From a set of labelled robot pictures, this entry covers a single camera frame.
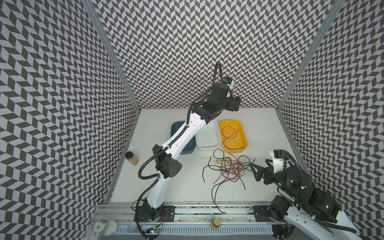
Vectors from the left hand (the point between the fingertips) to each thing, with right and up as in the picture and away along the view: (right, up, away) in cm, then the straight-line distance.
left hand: (234, 96), depth 74 cm
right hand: (+10, -32, -6) cm, 34 cm away
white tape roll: (-56, -58, -11) cm, 82 cm away
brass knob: (-10, -53, -15) cm, 56 cm away
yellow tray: (+8, -27, +25) cm, 38 cm away
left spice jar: (-54, -33, +7) cm, 64 cm away
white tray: (-11, -23, +26) cm, 36 cm away
